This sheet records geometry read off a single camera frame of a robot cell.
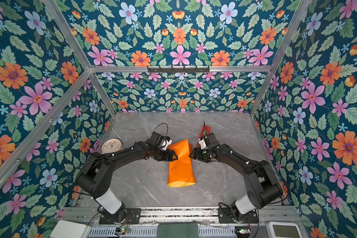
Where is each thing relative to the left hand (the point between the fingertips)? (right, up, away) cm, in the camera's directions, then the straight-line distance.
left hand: (175, 159), depth 89 cm
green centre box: (+3, -30, -19) cm, 36 cm away
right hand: (+13, +3, -2) cm, 13 cm away
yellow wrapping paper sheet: (+4, -6, -5) cm, 8 cm away
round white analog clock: (-44, +7, +9) cm, 45 cm away
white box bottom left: (-51, -29, -19) cm, 62 cm away
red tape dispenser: (+21, +19, +13) cm, 31 cm away
